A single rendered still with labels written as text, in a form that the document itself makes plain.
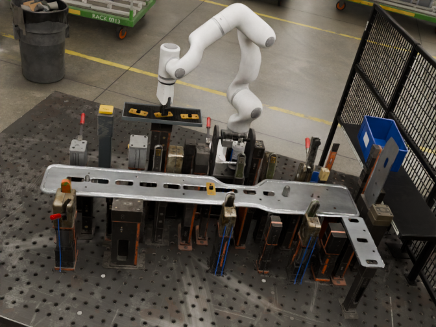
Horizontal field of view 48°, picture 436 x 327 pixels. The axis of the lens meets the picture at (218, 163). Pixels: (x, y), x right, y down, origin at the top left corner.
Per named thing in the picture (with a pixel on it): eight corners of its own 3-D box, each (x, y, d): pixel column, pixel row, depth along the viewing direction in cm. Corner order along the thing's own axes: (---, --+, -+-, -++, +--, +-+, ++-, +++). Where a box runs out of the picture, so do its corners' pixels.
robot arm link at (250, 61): (237, 117, 250) (221, 100, 260) (256, 112, 256) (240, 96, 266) (253, 26, 218) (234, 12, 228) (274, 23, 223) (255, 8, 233)
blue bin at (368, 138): (366, 167, 243) (375, 146, 235) (356, 135, 268) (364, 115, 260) (399, 172, 243) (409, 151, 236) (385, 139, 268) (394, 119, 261)
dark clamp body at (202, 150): (183, 218, 241) (192, 155, 219) (182, 200, 252) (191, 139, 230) (204, 219, 243) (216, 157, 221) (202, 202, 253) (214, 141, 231)
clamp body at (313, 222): (285, 285, 216) (305, 228, 196) (280, 265, 226) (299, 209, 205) (305, 286, 217) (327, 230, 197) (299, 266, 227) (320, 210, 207)
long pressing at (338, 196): (36, 197, 194) (36, 194, 194) (48, 163, 213) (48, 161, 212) (361, 219, 216) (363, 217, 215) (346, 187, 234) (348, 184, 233)
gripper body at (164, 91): (155, 73, 219) (153, 95, 225) (163, 84, 212) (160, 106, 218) (171, 72, 222) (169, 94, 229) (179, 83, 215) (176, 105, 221)
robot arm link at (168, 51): (181, 78, 214) (172, 69, 220) (184, 50, 207) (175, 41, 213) (163, 80, 210) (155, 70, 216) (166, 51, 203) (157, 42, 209)
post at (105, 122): (95, 189, 247) (96, 115, 222) (97, 180, 253) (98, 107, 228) (110, 191, 249) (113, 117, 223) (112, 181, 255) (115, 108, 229)
